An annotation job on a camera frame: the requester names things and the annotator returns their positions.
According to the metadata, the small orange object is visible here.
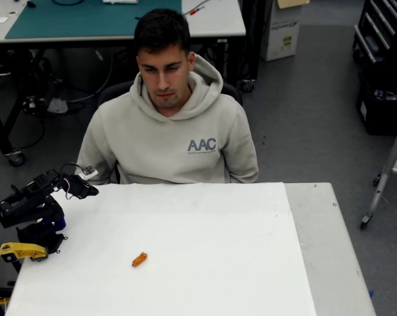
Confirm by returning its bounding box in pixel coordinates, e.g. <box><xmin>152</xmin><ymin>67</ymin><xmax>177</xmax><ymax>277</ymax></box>
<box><xmin>132</xmin><ymin>251</ymin><xmax>148</xmax><ymax>268</ymax></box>

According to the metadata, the crumpled white paper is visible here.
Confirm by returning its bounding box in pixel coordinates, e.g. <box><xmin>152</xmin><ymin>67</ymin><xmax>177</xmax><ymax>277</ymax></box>
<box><xmin>47</xmin><ymin>97</ymin><xmax>68</xmax><ymax>115</ymax></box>

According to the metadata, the yellow table clamp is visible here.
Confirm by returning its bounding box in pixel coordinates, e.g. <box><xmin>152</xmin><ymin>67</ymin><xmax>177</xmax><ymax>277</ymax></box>
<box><xmin>0</xmin><ymin>242</ymin><xmax>49</xmax><ymax>263</ymax></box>

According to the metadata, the man in grey hoodie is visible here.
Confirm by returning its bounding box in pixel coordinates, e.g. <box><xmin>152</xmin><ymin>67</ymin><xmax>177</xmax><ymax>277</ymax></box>
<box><xmin>74</xmin><ymin>8</ymin><xmax>260</xmax><ymax>185</ymax></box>

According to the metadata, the large white paper sheet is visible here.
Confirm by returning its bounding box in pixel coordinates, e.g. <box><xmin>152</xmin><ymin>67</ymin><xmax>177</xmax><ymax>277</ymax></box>
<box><xmin>5</xmin><ymin>182</ymin><xmax>317</xmax><ymax>316</ymax></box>

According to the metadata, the green cutting mat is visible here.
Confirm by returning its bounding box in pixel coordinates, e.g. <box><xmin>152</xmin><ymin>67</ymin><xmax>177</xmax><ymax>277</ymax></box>
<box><xmin>5</xmin><ymin>0</ymin><xmax>182</xmax><ymax>40</ymax></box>

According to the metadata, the grey workbench on casters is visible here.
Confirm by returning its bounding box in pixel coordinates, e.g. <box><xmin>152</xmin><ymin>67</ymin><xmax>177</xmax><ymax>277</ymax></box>
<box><xmin>0</xmin><ymin>0</ymin><xmax>247</xmax><ymax>167</ymax></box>

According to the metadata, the white cardboard box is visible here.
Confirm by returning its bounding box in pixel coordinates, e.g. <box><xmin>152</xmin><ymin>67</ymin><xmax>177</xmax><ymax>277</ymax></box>
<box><xmin>259</xmin><ymin>0</ymin><xmax>303</xmax><ymax>62</ymax></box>

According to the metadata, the tan paper folder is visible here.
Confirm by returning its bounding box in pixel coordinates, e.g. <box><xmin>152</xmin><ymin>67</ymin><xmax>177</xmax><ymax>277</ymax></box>
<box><xmin>277</xmin><ymin>0</ymin><xmax>310</xmax><ymax>9</ymax></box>

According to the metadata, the grey stand leg with caster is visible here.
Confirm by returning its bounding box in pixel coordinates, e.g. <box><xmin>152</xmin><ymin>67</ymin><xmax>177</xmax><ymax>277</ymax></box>
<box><xmin>360</xmin><ymin>108</ymin><xmax>397</xmax><ymax>230</ymax></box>

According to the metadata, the black storage bin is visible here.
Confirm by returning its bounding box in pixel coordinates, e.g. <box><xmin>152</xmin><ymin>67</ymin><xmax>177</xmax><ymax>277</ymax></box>
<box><xmin>355</xmin><ymin>70</ymin><xmax>397</xmax><ymax>136</ymax></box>

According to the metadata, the small wrist camera board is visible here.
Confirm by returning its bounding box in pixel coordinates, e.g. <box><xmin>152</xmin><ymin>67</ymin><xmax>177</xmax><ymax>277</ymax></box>
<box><xmin>78</xmin><ymin>165</ymin><xmax>99</xmax><ymax>180</ymax></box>

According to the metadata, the black camera cable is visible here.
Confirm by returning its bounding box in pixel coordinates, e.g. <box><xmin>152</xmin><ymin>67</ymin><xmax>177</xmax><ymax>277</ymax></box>
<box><xmin>59</xmin><ymin>163</ymin><xmax>87</xmax><ymax>178</ymax></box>

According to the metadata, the red handled tool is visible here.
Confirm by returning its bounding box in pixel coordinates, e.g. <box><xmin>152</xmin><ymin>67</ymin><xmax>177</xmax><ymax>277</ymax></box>
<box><xmin>183</xmin><ymin>1</ymin><xmax>207</xmax><ymax>17</ymax></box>

